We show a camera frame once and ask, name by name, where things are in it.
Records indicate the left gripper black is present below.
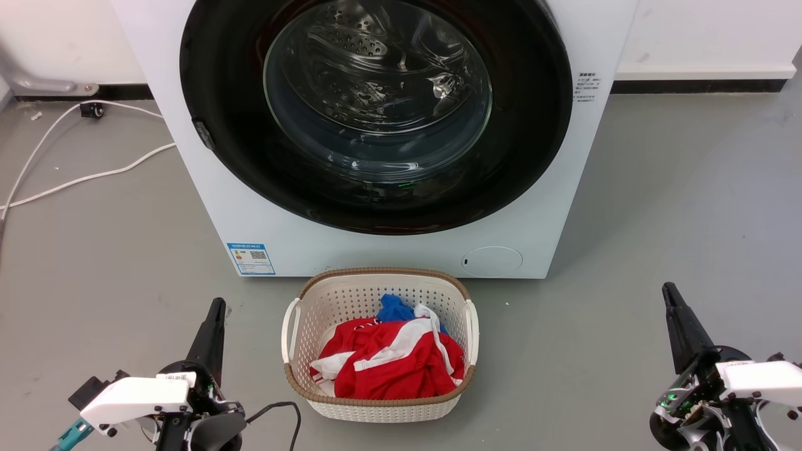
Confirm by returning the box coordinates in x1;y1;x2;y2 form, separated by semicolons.
157;298;246;417

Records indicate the white power cable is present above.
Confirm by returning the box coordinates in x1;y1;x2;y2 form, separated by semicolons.
0;142;177;210
0;100;165;220

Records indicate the round glass washing machine door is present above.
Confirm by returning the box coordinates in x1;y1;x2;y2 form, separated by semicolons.
179;0;574;236

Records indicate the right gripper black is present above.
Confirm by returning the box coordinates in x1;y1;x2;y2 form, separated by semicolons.
649;283;753;451

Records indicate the blue energy label sticker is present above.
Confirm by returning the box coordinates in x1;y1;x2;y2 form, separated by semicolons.
226;242;276;277

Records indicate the white front-load washing machine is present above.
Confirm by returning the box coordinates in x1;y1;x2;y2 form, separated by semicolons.
112;0;640;279

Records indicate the stainless steel washer drum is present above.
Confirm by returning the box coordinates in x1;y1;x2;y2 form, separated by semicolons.
263;0;493;184

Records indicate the cream plastic laundry basket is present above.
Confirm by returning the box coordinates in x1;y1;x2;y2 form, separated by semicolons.
281;267;481;423

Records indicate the round white filter cover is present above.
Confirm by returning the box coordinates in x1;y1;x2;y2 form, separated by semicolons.
461;246;524;278

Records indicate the small printed text sticker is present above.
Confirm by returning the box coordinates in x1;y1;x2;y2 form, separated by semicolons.
575;71;601;105

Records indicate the blue garment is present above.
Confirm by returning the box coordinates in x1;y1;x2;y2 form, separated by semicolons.
376;293;449;336

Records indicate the red and white garment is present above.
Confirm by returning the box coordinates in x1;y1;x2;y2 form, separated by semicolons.
309;304;467;400

